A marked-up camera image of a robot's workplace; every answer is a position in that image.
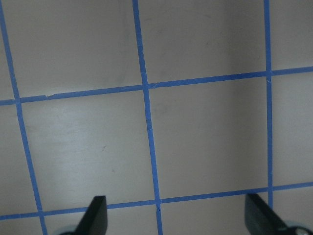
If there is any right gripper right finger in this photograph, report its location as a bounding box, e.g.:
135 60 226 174
244 193 313 235

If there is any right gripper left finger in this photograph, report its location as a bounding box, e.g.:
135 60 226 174
52 196 108 235

